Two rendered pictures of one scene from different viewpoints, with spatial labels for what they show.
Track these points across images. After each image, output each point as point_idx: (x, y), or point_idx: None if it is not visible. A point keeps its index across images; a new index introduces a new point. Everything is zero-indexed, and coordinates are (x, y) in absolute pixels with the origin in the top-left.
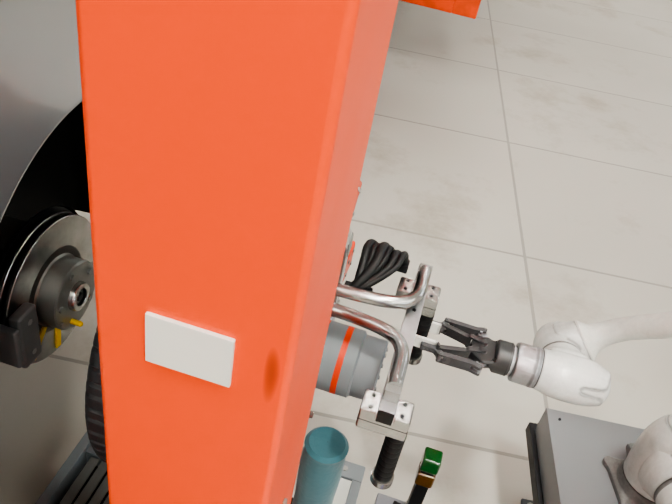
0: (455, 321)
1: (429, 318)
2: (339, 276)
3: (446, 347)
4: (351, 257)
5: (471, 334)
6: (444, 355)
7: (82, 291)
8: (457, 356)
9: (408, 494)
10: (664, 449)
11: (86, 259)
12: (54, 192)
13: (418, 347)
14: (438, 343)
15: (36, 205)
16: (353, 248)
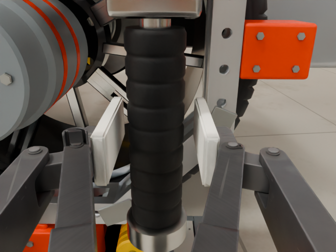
0: (288, 173)
1: (126, 35)
2: (210, 35)
3: (73, 161)
4: (295, 52)
5: (229, 229)
6: (16, 160)
7: (88, 22)
8: (6, 197)
9: None
10: None
11: (127, 23)
12: (194, 24)
13: (130, 174)
14: (76, 129)
15: (173, 23)
16: (298, 29)
